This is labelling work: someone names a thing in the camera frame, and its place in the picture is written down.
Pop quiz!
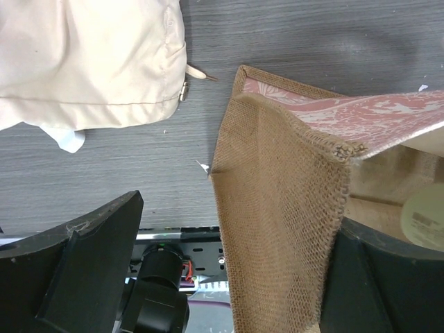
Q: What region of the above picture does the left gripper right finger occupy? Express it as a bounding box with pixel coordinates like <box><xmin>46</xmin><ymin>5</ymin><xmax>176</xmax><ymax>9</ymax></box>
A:
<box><xmin>319</xmin><ymin>218</ymin><xmax>443</xmax><ymax>333</ymax></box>

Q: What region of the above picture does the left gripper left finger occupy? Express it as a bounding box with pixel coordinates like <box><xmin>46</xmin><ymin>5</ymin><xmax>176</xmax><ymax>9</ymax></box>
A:
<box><xmin>1</xmin><ymin>191</ymin><xmax>144</xmax><ymax>332</ymax></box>

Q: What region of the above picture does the green bottle beige cap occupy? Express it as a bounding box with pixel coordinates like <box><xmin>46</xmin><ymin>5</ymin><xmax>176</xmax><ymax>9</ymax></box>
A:
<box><xmin>400</xmin><ymin>183</ymin><xmax>444</xmax><ymax>252</ymax></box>

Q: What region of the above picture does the burlap canvas tote bag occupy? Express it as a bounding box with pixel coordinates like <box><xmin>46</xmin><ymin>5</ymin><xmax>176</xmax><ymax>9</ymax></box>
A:
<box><xmin>211</xmin><ymin>65</ymin><xmax>443</xmax><ymax>332</ymax></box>

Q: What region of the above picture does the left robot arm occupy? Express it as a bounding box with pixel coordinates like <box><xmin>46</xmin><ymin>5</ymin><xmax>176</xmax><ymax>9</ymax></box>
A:
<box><xmin>1</xmin><ymin>191</ymin><xmax>443</xmax><ymax>332</ymax></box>

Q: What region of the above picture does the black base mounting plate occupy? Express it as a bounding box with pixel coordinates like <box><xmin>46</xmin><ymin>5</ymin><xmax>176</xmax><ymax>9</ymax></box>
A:
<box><xmin>128</xmin><ymin>226</ymin><xmax>228</xmax><ymax>282</ymax></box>

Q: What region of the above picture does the beige cloth garment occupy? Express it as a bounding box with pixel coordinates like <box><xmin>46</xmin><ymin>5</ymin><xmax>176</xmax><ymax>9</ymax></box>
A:
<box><xmin>1</xmin><ymin>1</ymin><xmax>207</xmax><ymax>153</ymax></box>

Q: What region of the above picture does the aluminium rail with cable duct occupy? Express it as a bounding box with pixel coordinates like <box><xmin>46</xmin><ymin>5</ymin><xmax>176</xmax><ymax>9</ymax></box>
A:
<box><xmin>187</xmin><ymin>280</ymin><xmax>229</xmax><ymax>295</ymax></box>

